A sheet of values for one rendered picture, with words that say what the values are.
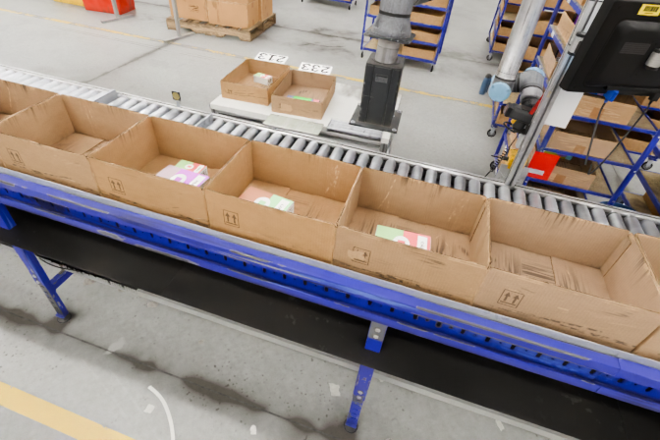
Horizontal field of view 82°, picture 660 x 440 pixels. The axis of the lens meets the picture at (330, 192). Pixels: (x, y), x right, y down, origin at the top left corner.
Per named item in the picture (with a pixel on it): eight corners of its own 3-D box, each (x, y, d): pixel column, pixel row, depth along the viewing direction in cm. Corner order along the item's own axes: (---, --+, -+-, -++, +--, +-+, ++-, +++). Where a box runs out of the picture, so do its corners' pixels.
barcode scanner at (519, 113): (496, 120, 167) (509, 98, 160) (522, 129, 166) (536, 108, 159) (497, 127, 162) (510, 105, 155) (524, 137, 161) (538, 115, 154)
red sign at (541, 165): (547, 180, 171) (560, 156, 163) (547, 181, 170) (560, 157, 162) (510, 171, 174) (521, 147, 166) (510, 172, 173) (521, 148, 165)
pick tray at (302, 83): (335, 91, 235) (336, 76, 229) (321, 120, 205) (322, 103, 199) (291, 84, 238) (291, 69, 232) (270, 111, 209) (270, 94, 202)
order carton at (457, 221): (471, 236, 125) (489, 196, 115) (468, 309, 103) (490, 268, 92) (356, 205, 133) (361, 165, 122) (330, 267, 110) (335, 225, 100)
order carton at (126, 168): (252, 179, 140) (250, 138, 129) (209, 232, 118) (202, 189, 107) (159, 154, 147) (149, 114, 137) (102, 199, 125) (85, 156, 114)
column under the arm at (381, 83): (357, 104, 224) (365, 47, 203) (402, 112, 220) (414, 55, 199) (348, 124, 204) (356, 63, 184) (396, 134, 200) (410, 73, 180)
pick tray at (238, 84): (290, 81, 243) (291, 65, 236) (268, 106, 213) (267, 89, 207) (248, 73, 247) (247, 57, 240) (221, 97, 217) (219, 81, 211)
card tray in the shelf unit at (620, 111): (553, 82, 223) (561, 66, 216) (611, 94, 216) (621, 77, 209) (560, 111, 193) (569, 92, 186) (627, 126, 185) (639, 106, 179)
